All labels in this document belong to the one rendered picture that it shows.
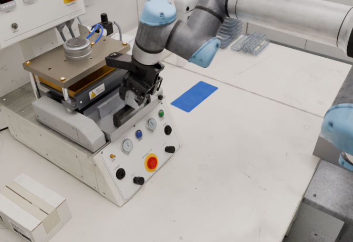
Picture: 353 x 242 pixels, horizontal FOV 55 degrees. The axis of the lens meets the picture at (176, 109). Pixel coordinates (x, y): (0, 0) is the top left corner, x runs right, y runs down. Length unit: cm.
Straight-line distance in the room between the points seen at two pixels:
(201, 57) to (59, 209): 57
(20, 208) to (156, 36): 59
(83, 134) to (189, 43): 39
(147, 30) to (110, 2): 106
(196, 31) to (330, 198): 69
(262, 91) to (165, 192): 69
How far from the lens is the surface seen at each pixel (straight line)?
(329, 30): 68
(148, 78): 88
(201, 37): 77
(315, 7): 70
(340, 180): 124
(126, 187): 107
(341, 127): 59
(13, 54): 154
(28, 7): 111
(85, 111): 103
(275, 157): 124
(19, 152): 133
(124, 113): 98
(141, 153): 109
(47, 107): 107
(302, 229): 202
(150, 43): 80
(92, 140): 96
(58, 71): 101
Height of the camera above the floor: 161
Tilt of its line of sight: 38 degrees down
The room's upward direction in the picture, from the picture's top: straight up
